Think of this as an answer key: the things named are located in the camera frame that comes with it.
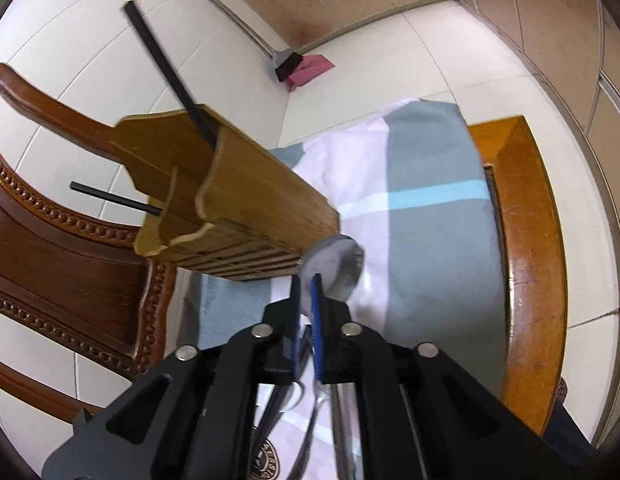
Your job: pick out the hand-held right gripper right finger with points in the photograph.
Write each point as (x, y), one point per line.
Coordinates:
(317, 320)

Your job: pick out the grey white tablecloth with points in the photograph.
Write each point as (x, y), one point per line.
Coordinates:
(429, 260)

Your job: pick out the person's dark clothing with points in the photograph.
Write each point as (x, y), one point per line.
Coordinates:
(564, 430)

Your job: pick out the pink dustpan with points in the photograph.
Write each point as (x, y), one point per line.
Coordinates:
(310, 72)

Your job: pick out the black broom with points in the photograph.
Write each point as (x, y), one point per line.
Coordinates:
(288, 65)

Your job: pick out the bamboo utensil holder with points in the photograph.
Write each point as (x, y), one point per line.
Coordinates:
(250, 200)

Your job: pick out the wooden table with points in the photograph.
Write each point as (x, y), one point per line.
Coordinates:
(529, 260)

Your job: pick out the black chopstick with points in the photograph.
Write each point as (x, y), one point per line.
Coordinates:
(165, 70)
(115, 197)
(270, 410)

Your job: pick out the metal spoon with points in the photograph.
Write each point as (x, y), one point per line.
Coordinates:
(292, 396)
(335, 270)

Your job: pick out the wooden chair back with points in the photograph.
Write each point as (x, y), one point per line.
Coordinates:
(65, 270)

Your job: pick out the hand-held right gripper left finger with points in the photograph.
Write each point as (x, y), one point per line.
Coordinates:
(295, 320)

